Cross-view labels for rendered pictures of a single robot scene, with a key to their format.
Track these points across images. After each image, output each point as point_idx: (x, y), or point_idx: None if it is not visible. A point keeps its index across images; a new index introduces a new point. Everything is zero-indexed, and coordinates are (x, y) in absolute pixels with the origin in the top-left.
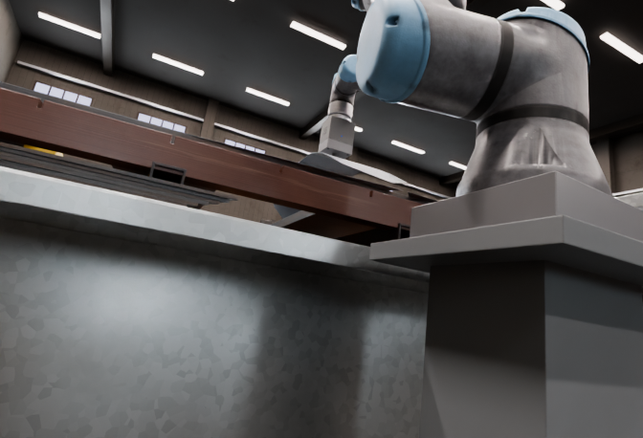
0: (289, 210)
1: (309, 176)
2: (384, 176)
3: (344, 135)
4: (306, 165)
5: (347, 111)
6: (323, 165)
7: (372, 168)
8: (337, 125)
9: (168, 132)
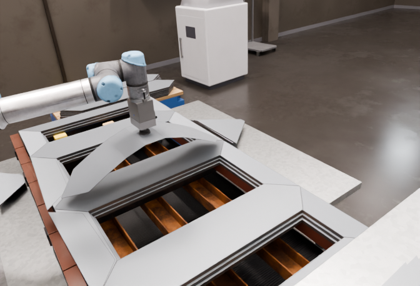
0: (200, 132)
1: (31, 191)
2: (79, 184)
3: (135, 114)
4: (39, 181)
5: (129, 94)
6: (149, 128)
7: (104, 165)
8: (130, 106)
9: (30, 157)
